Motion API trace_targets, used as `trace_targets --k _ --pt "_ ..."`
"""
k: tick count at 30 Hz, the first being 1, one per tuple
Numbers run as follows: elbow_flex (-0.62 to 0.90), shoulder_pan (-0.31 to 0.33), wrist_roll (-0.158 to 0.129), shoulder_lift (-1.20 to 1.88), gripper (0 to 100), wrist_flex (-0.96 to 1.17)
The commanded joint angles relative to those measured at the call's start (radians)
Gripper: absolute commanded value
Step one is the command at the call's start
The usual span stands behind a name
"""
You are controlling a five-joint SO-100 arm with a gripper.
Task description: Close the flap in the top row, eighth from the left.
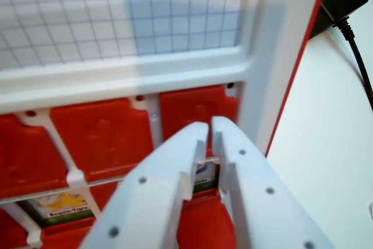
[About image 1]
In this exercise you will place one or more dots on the red folded flap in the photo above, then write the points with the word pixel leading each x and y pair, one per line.
pixel 204 222
pixel 67 237

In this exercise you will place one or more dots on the red and white game board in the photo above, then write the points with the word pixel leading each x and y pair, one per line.
pixel 145 71

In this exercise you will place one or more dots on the red flap with question mark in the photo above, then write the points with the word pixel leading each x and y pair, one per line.
pixel 180 109
pixel 29 158
pixel 102 141

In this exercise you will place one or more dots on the shark picture card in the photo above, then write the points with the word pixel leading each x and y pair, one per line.
pixel 64 205

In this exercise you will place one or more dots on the polar bear picture card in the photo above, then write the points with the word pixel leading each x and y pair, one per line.
pixel 204 179

